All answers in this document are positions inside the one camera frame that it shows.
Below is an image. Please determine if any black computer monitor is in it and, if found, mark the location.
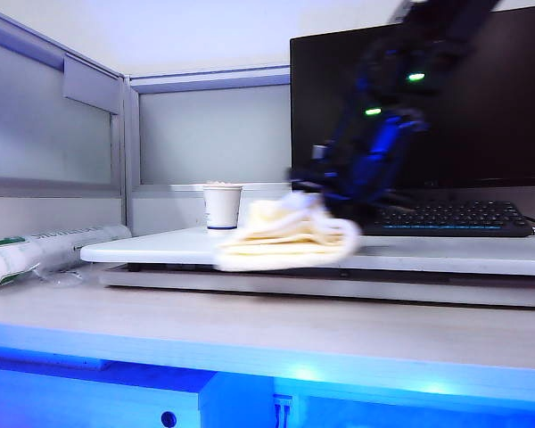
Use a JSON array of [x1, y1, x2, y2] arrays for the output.
[[289, 4, 535, 191]]

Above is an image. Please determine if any grey partition hanging panel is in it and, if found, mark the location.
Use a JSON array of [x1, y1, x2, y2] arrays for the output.
[[62, 53, 122, 116]]

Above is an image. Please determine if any white desk riser board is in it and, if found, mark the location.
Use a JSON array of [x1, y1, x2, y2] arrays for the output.
[[79, 225, 535, 276]]

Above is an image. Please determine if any white green shuttlecock tube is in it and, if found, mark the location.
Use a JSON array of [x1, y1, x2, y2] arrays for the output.
[[0, 224, 133, 292]]

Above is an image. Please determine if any white paper cup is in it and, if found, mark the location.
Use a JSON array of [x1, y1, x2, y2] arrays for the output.
[[202, 181, 244, 233]]

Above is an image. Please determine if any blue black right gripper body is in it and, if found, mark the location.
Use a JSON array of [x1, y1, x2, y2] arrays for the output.
[[311, 111, 429, 210]]

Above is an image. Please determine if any grey partition frame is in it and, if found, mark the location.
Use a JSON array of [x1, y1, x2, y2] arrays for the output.
[[0, 6, 292, 237]]

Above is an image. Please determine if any black computer keyboard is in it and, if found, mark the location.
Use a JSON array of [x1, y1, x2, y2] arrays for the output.
[[360, 200, 535, 238]]

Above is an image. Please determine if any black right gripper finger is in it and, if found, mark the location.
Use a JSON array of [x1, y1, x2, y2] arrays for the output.
[[288, 168, 335, 193], [323, 193, 378, 224]]

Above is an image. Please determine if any grey desk riser base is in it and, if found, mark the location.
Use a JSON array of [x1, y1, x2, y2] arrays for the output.
[[98, 263, 535, 309]]

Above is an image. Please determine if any cream cleaning cloth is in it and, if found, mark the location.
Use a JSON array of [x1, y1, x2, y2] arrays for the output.
[[212, 191, 362, 272]]

